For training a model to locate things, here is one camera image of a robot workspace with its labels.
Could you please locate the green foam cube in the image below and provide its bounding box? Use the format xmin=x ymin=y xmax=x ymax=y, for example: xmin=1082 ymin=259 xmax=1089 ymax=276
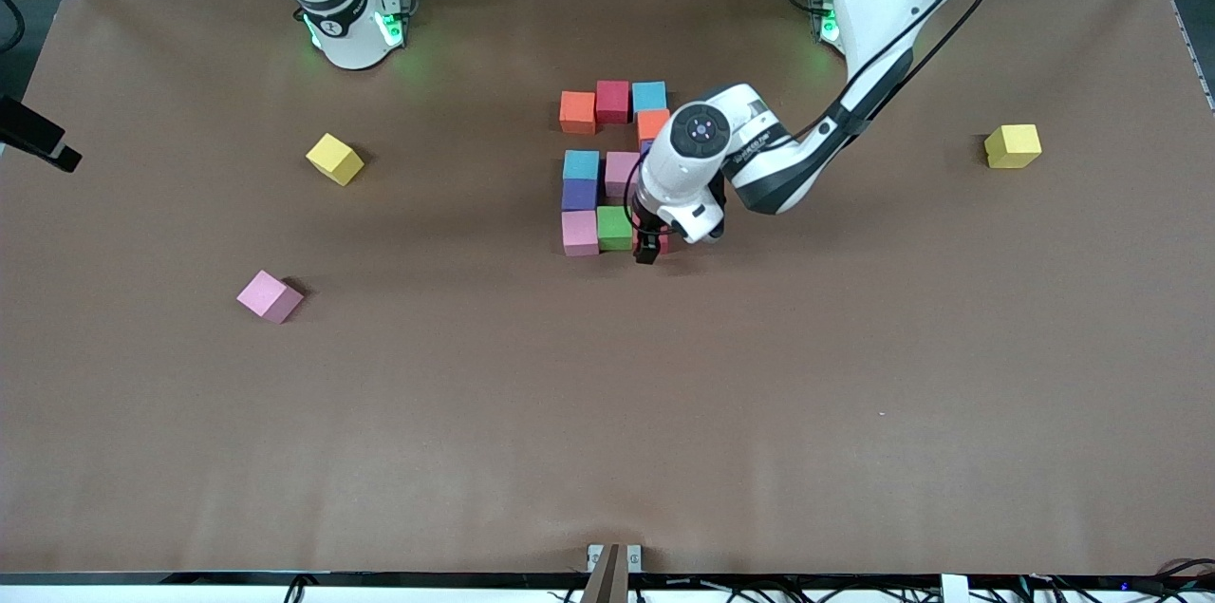
xmin=596 ymin=206 xmax=635 ymax=252

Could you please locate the brown table mat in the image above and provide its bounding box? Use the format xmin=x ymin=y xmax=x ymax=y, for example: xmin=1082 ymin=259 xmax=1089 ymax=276
xmin=0 ymin=0 xmax=1215 ymax=575

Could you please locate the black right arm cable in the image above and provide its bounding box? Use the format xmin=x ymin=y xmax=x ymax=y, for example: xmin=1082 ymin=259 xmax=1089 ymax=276
xmin=0 ymin=0 xmax=27 ymax=55

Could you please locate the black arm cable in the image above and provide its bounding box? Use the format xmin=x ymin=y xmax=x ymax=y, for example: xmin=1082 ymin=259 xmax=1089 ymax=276
xmin=622 ymin=152 xmax=665 ymax=238
xmin=0 ymin=0 xmax=27 ymax=55

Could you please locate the yellow foam cube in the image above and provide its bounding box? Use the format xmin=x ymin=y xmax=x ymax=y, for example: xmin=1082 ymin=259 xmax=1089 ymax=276
xmin=984 ymin=124 xmax=1042 ymax=169
xmin=306 ymin=133 xmax=365 ymax=187

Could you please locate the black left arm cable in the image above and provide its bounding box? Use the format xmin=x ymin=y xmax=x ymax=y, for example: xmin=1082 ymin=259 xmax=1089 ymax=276
xmin=622 ymin=152 xmax=665 ymax=238

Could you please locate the pink foam cube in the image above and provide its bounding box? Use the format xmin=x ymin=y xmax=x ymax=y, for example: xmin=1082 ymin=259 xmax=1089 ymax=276
xmin=605 ymin=151 xmax=642 ymax=198
xmin=561 ymin=210 xmax=600 ymax=257
xmin=236 ymin=271 xmax=305 ymax=322

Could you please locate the metal bracket with pole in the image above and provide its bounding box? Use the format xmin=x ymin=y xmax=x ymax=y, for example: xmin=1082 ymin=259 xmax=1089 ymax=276
xmin=581 ymin=542 xmax=644 ymax=603

